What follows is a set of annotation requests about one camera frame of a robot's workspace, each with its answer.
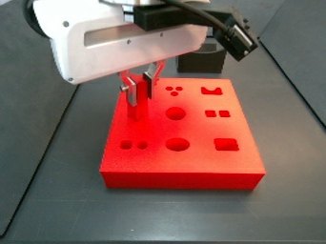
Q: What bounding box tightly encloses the red shape-sorting block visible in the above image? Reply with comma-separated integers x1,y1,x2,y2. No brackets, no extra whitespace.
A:
99,78,266,190

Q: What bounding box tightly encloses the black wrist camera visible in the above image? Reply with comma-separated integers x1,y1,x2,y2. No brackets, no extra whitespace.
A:
134,0,258,61

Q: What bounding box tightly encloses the black block holder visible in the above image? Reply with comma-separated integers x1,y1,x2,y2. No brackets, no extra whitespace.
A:
177,43,228,73

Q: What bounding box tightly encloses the black camera cable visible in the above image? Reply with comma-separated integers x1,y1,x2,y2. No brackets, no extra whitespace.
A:
161,0,237,32

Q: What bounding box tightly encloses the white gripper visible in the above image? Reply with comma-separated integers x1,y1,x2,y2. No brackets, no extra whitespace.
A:
34,0,208,107

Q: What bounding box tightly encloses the red star-shaped peg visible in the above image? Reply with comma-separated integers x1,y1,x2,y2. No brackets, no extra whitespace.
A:
126,74,149,121

